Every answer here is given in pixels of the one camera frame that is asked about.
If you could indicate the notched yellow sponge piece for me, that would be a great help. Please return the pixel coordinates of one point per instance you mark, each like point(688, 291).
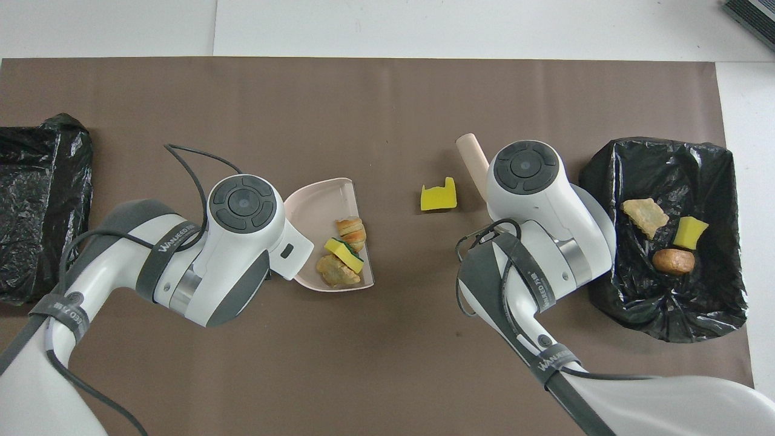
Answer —
point(437, 200)

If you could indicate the black bag-lined bin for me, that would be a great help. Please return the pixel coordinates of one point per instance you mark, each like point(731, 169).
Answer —
point(714, 181)
point(42, 212)

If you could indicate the round brown bun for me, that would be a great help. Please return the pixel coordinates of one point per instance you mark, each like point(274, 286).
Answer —
point(673, 261)

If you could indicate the beige hand brush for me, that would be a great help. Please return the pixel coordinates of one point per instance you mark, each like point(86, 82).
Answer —
point(472, 158)

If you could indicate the pale flaky pastry piece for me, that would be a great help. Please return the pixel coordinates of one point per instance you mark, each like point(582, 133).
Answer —
point(334, 274)

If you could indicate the dark grey ribbed device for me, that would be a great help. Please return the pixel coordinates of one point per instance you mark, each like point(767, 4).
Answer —
point(754, 18)

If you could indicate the brown paper mat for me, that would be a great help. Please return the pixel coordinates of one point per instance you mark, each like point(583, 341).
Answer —
point(363, 109)

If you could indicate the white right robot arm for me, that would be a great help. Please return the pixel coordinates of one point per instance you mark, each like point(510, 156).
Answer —
point(545, 218)

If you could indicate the small striped croissant piece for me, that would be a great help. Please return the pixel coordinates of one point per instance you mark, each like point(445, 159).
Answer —
point(352, 229)

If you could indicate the long croissant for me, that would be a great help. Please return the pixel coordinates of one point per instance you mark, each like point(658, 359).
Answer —
point(645, 217)

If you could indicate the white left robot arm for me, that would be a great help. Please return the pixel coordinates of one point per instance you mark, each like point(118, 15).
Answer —
point(236, 254)

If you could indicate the yellow sponge wedge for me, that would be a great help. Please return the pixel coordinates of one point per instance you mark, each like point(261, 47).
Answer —
point(690, 233)

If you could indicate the pale pink dustpan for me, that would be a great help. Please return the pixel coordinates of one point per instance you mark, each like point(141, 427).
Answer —
point(315, 206)

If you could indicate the yellow green-backed sponge piece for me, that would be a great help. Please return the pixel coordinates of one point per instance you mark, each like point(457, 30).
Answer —
point(342, 253)

